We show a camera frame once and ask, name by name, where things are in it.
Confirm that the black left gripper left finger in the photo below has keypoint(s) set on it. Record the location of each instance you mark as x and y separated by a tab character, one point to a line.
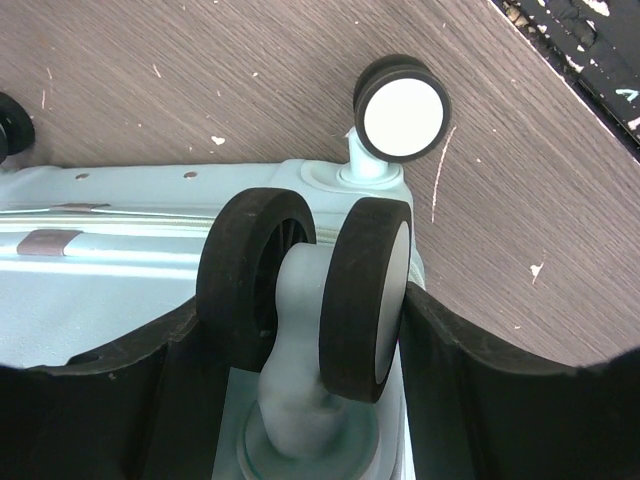
147	405

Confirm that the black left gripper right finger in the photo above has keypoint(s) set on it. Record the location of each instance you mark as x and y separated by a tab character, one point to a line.
481	408

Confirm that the mint green suitcase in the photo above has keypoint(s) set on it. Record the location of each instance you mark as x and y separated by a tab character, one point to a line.
298	271

